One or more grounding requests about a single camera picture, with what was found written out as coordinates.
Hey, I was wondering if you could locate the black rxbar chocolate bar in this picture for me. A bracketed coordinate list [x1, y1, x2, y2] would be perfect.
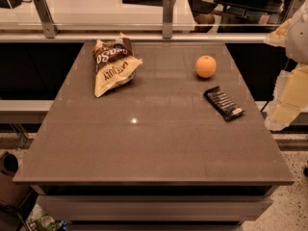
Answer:
[203, 87, 244, 121]

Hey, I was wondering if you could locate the middle metal glass bracket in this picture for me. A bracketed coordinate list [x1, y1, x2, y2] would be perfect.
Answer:
[162, 0, 175, 39]

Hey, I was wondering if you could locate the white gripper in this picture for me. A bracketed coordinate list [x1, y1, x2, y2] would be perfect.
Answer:
[264, 0, 308, 131]

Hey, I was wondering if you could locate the right metal glass bracket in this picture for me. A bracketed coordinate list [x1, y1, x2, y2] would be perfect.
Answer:
[283, 0, 306, 22]

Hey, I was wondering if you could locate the brown beige chip bag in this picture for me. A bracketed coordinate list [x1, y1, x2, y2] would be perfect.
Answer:
[92, 33, 142, 97]

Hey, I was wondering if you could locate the seated person in background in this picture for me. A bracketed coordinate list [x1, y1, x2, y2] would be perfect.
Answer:
[188, 0, 292, 33]

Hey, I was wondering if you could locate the brown bin at left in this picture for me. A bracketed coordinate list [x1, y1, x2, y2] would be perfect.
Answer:
[0, 152, 31, 207]

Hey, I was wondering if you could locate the metal glass bracket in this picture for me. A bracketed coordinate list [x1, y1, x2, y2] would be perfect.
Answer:
[283, 0, 306, 22]
[33, 0, 58, 39]
[162, 0, 175, 39]

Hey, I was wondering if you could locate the orange fruit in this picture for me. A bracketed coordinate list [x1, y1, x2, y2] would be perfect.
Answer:
[195, 55, 217, 78]

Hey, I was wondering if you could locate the left metal glass bracket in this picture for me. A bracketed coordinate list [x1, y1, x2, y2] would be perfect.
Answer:
[33, 0, 58, 39]

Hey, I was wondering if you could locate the glass barrier panel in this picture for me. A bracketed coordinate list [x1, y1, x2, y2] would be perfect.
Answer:
[0, 0, 308, 34]

